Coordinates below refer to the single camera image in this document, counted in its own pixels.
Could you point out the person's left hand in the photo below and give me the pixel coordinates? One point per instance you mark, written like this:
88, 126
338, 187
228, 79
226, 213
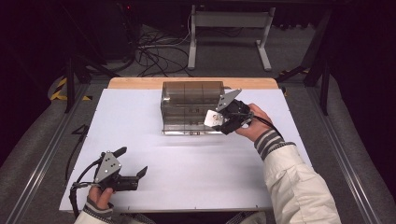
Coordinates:
99, 197

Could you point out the wooden table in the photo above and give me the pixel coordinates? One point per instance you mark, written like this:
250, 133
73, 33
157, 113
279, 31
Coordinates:
134, 83

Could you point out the black metal stand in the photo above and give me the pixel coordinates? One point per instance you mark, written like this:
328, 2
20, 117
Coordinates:
70, 84
323, 62

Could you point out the transparent grey drawer box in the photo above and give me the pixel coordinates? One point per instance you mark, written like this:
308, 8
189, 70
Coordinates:
186, 105

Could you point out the aluminium floor rail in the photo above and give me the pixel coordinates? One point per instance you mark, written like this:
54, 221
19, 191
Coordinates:
46, 155
342, 161

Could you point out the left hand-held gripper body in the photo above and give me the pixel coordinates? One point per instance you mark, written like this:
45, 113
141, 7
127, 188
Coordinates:
107, 169

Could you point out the white table board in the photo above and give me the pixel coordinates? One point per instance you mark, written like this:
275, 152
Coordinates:
174, 161

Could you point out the white square printed card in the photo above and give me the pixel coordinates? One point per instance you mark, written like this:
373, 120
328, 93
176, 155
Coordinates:
212, 118

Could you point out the grey metal stand frame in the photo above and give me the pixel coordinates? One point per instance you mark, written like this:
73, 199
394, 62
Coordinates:
229, 20

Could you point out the person's right hand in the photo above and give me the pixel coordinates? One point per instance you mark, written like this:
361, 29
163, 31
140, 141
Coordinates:
255, 124

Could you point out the yellow black hazard tape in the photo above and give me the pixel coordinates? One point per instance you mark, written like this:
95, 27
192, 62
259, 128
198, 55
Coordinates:
60, 90
288, 72

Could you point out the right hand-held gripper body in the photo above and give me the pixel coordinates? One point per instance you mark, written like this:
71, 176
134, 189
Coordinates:
238, 112

